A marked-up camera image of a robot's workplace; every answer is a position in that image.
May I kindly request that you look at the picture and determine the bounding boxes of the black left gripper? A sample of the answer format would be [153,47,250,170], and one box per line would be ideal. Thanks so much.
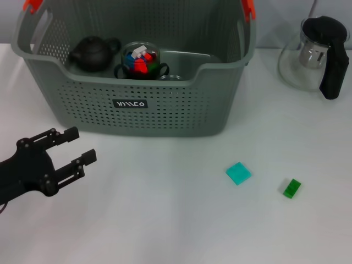
[0,126,97,210]

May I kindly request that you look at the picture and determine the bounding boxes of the blue square brick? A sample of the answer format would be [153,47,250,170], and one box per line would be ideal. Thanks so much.
[125,54,139,70]

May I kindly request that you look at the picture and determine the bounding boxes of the glass teacup black holder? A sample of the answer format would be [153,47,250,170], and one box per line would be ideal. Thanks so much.
[158,74,184,82]
[158,62,170,78]
[114,41,162,80]

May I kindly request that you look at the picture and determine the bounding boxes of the white brick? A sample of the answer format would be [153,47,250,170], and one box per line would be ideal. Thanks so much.
[131,46,148,59]

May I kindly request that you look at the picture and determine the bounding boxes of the teal square plate brick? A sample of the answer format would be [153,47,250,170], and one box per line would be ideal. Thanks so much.
[225,162,252,186]

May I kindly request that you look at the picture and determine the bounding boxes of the green thick brick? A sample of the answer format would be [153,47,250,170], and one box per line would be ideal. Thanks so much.
[283,178,302,199]

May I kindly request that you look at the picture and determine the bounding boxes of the grey perforated storage bin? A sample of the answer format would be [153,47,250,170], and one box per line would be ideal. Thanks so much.
[10,0,258,138]

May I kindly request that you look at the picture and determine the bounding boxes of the dark clay teapot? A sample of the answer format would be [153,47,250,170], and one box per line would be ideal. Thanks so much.
[68,35,122,73]

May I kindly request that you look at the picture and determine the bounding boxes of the orange bin handle clip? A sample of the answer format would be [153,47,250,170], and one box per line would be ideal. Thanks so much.
[22,0,45,14]
[241,0,257,21]

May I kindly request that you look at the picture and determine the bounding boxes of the glass carafe black handle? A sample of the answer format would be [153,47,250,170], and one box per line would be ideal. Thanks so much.
[277,15,350,100]

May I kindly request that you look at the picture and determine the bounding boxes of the thin grey background cable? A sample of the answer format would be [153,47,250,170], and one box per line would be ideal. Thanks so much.
[307,0,318,18]

